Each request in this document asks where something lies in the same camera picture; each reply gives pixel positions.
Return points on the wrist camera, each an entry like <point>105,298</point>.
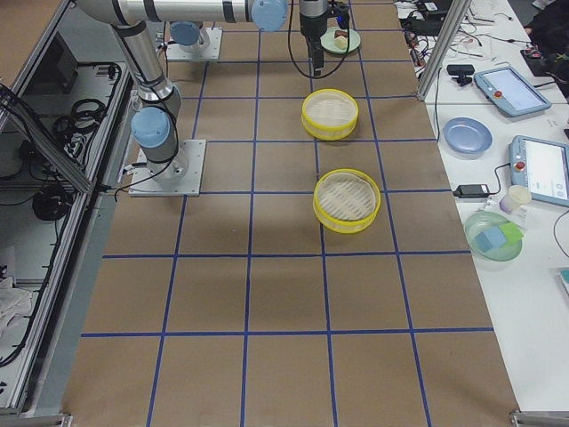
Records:
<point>340,11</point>

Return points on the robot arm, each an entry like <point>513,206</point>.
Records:
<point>128,20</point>
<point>189,35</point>

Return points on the yellow bamboo steamer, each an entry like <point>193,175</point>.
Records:
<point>346,201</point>
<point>328,133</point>

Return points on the teach pendant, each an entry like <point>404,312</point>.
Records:
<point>542,167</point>
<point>510,92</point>

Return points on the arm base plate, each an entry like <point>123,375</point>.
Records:
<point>211,53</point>
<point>182,177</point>

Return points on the aluminium frame post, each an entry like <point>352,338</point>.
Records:
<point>457,12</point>

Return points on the white steamed bun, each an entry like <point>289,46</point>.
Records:
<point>341,43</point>

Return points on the upper teach pendant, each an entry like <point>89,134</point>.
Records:
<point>510,92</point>

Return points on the blue plate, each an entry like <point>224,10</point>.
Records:
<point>467,138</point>

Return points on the black webcam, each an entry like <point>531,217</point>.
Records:
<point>461,73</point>

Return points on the blue sponge block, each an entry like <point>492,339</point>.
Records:
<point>489,239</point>

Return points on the brown bun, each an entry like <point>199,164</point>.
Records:
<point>340,33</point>

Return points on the black power adapter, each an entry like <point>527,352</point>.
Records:
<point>472,191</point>

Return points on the light green plate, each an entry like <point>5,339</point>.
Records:
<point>327,41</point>

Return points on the white steamer cloth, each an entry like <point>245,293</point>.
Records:
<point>330,108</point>

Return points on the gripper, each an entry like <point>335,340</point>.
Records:
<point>309,24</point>

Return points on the green sponge block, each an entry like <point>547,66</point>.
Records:
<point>511,232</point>

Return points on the paper cup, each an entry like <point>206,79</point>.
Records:
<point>515,197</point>

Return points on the crumpled white cloth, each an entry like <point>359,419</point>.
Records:
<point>16,303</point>

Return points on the lower teach pendant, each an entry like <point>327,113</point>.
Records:
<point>542,167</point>

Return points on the green glass bowl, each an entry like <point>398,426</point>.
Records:
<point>483,220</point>

